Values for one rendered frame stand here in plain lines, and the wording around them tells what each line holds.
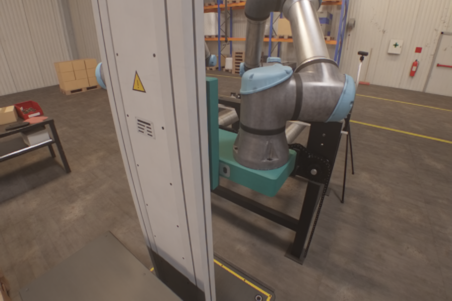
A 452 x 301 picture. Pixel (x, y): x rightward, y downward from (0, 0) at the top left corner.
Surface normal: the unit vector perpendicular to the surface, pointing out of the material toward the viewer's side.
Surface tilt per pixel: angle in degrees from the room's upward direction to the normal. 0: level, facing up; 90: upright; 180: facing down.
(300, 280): 0
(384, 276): 0
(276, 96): 82
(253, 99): 90
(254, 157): 73
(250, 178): 90
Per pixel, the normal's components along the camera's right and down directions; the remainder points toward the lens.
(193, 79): 0.82, 0.24
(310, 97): -0.04, 0.19
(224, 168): -0.58, 0.34
